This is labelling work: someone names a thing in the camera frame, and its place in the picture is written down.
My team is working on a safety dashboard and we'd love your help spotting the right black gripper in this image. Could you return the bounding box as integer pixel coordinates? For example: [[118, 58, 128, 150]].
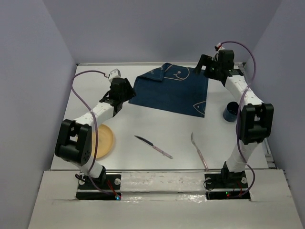
[[192, 54, 221, 80]]

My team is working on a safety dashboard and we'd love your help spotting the dark blue cloth placemat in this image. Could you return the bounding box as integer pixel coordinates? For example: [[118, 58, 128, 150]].
[[129, 63, 208, 118]]

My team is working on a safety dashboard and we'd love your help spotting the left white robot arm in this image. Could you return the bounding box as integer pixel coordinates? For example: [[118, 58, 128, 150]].
[[55, 77, 136, 188]]

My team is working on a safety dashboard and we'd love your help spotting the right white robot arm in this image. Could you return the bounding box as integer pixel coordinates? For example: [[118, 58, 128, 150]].
[[194, 49, 274, 187]]

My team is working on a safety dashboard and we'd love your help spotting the yellow plate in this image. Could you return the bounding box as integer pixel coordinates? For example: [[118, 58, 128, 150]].
[[96, 124, 115, 159]]

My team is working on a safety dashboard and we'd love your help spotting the dark blue cup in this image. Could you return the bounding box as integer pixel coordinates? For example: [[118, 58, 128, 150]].
[[223, 102, 239, 123]]

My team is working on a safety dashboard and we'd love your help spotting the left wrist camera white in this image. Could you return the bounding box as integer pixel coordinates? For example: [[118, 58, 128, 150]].
[[108, 69, 121, 82]]

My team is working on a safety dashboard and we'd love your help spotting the knife with pink handle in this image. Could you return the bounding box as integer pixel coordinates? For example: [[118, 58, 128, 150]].
[[135, 135, 173, 159]]

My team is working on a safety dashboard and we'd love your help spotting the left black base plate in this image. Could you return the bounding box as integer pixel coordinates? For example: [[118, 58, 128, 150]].
[[74, 173, 122, 201]]

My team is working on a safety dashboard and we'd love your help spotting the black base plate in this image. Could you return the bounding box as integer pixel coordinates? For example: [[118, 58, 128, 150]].
[[74, 173, 122, 201], [203, 172, 251, 200]]

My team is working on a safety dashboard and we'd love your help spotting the fork with pink handle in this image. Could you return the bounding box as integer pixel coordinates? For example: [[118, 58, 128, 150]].
[[191, 132, 209, 171]]

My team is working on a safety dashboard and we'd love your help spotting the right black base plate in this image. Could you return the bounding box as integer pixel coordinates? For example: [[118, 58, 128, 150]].
[[203, 172, 251, 200]]

